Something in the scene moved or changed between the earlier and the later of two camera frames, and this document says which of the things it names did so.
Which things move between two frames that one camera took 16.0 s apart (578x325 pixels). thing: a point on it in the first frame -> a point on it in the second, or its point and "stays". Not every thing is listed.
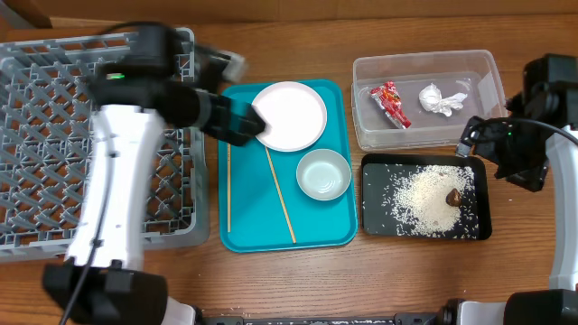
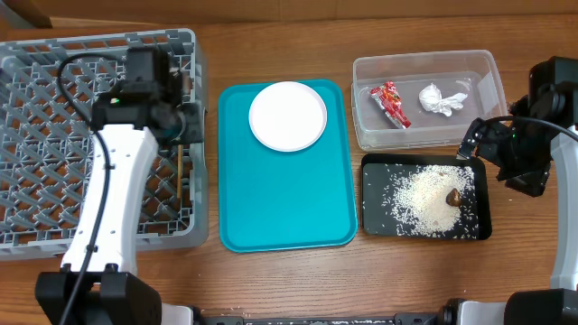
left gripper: [224, 116] -> [191, 125]
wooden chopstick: [228, 188] -> [179, 185]
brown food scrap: [454, 198] stays
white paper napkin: [431, 98] stays
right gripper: [531, 177] stays
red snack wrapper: [389, 101] stays
